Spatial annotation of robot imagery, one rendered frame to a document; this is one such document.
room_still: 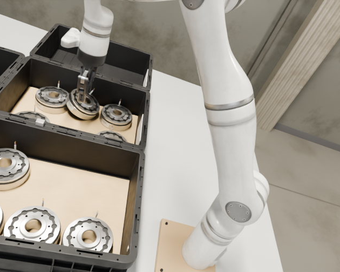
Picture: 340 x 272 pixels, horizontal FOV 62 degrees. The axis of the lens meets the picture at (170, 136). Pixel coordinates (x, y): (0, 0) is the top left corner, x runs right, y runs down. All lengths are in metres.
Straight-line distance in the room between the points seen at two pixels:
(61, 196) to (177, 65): 2.24
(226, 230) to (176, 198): 0.32
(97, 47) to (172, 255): 0.59
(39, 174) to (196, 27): 0.51
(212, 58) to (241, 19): 2.22
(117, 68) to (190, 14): 0.81
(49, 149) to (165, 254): 0.41
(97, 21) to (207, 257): 0.64
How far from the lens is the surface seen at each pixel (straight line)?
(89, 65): 0.79
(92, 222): 0.66
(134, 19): 2.72
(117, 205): 0.73
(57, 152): 0.77
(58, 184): 0.75
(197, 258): 0.81
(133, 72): 1.27
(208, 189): 1.07
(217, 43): 0.47
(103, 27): 0.76
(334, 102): 3.31
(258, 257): 1.01
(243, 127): 0.52
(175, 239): 0.87
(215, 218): 0.69
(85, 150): 0.75
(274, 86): 2.88
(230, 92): 0.49
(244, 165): 0.55
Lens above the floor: 1.42
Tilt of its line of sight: 37 degrees down
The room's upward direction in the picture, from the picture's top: 25 degrees clockwise
